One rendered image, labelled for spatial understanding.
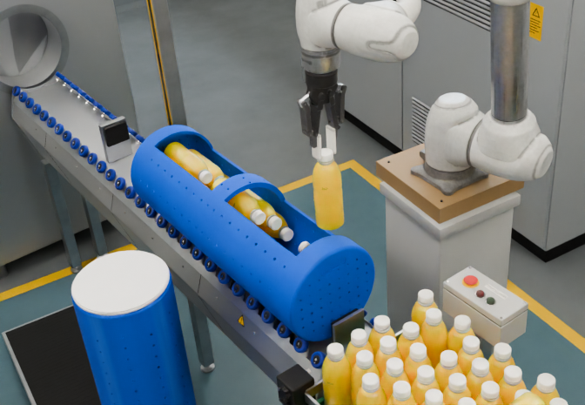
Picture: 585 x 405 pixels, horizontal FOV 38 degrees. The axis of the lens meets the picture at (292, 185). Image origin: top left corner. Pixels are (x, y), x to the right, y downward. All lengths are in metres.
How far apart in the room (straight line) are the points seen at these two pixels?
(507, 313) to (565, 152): 1.71
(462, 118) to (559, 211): 1.48
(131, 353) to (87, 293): 0.21
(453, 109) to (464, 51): 1.45
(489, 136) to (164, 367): 1.15
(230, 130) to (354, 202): 1.10
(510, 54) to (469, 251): 0.72
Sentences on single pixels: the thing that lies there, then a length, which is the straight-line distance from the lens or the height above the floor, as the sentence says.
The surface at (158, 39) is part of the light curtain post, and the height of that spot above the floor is 1.27.
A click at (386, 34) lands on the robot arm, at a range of 1.79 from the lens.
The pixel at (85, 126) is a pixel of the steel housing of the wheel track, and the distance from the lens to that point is 3.55.
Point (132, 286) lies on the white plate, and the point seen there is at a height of 1.04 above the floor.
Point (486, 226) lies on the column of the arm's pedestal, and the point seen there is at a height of 0.92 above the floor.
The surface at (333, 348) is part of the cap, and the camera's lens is 2.09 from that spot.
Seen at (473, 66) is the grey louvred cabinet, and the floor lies 0.81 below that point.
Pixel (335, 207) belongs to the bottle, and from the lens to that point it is 2.15.
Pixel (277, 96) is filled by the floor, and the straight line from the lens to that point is 5.58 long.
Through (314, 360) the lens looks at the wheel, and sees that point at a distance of 2.28.
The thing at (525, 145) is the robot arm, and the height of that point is 1.28.
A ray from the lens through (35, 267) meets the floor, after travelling 4.43.
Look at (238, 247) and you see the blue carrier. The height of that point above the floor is 1.16.
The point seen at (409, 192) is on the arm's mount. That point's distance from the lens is 2.73.
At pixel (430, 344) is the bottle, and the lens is 2.20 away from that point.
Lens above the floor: 2.57
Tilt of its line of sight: 33 degrees down
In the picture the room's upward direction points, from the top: 5 degrees counter-clockwise
